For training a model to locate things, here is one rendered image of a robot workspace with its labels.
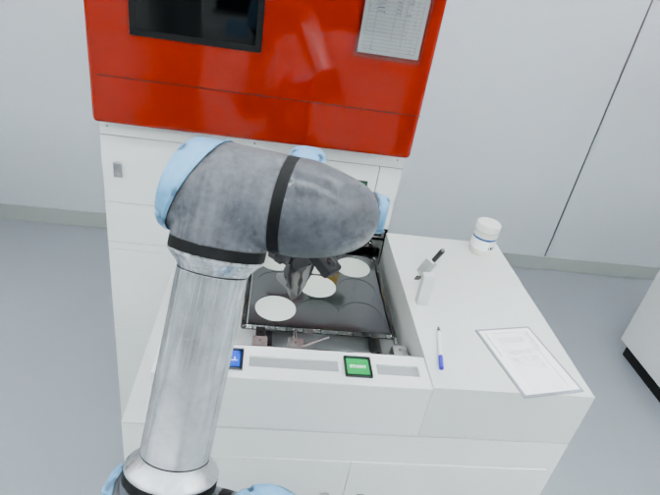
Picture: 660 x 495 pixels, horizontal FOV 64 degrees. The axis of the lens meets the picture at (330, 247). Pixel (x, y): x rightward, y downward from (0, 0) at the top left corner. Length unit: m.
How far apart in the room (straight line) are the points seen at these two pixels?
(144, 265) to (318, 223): 1.17
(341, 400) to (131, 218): 0.84
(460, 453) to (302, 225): 0.83
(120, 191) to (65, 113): 1.67
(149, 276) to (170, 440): 1.08
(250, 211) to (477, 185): 2.81
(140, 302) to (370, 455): 0.90
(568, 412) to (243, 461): 0.70
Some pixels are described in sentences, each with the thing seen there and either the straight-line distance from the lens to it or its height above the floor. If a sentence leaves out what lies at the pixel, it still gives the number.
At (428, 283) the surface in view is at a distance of 1.29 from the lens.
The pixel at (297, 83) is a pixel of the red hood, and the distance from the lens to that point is 1.36.
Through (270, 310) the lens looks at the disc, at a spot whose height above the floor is 0.90.
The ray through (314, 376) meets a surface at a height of 0.96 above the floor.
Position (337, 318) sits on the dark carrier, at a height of 0.90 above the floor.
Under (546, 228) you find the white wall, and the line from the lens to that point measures 3.65.
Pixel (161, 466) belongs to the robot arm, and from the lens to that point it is 0.69.
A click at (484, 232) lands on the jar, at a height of 1.04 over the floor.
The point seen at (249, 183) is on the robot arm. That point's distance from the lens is 0.58.
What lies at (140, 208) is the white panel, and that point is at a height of 0.96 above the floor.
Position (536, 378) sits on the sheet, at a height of 0.97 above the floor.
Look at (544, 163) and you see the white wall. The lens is 3.42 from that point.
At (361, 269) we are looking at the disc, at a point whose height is 0.90.
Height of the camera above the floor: 1.71
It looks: 30 degrees down
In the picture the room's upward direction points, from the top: 10 degrees clockwise
